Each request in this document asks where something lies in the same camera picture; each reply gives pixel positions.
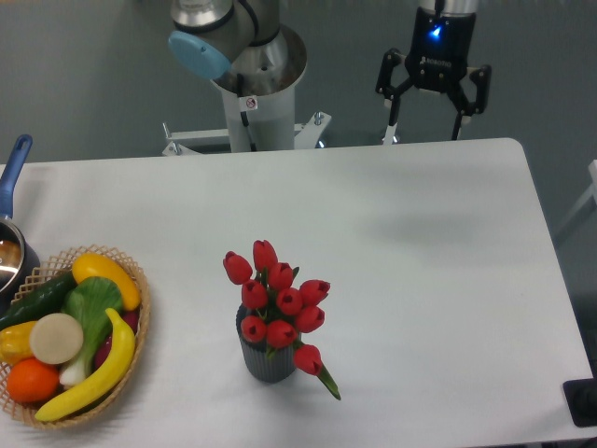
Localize blue handled saucepan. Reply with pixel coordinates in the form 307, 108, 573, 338
1, 134, 40, 315

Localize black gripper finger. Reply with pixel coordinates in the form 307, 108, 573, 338
451, 63, 493, 141
375, 48, 413, 140

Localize white frame at right edge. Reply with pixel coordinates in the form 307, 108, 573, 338
552, 160, 596, 246

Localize yellow squash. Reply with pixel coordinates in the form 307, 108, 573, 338
71, 252, 141, 311

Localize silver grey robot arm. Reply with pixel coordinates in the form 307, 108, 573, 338
168, 1, 492, 145

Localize dark green cucumber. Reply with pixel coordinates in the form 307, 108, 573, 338
1, 271, 76, 329

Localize beige round disc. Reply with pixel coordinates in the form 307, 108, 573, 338
29, 313, 84, 365

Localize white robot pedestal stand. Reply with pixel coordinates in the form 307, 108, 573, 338
162, 87, 332, 156

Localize green bok choy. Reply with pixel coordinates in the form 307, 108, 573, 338
60, 276, 123, 388

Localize black device at table edge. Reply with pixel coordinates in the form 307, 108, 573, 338
562, 378, 596, 427

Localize red tulip bouquet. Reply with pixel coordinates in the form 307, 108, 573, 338
223, 240, 341, 400

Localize orange fruit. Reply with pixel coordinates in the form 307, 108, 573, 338
7, 357, 59, 403

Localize woven wicker basket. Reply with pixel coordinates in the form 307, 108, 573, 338
1, 245, 150, 429

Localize yellow bell pepper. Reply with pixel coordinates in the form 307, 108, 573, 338
1, 321, 36, 365

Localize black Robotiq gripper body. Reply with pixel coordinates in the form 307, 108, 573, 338
405, 7, 477, 93

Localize dark grey ribbed vase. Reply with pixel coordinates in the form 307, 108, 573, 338
236, 304, 296, 384

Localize dark red vegetable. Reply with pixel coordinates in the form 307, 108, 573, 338
92, 310, 139, 371

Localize yellow banana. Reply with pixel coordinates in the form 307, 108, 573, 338
35, 308, 135, 422

